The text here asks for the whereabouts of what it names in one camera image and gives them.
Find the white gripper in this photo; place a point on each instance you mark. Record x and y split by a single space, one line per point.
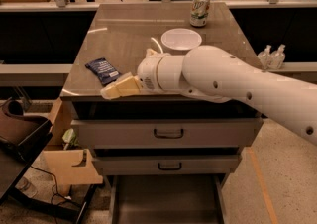
148 71

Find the blue rxbar blueberry wrapper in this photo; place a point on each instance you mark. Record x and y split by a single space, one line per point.
104 70

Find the green white soda can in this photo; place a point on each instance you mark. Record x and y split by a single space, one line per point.
199 12

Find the clear sanitizer bottle left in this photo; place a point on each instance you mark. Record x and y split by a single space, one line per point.
263 56

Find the tan cardboard box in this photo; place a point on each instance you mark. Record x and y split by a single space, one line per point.
70 167

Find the grey drawer cabinet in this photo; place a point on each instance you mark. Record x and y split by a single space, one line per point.
121 33

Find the dark brown chair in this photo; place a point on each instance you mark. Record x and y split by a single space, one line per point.
22 137

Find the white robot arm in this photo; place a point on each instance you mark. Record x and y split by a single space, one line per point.
212 74

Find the grey middle drawer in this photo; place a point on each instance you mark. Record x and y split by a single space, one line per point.
155 165

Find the white ceramic bowl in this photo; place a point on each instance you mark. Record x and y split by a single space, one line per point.
180 39

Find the grey top drawer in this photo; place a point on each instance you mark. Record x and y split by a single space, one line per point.
149 134

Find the clear sanitizer bottle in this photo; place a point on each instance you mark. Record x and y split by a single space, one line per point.
263 56
277 58

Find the open grey bottom drawer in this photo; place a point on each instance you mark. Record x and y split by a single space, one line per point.
167 199

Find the clear sanitizer bottle right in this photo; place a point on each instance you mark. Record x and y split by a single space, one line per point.
277 58

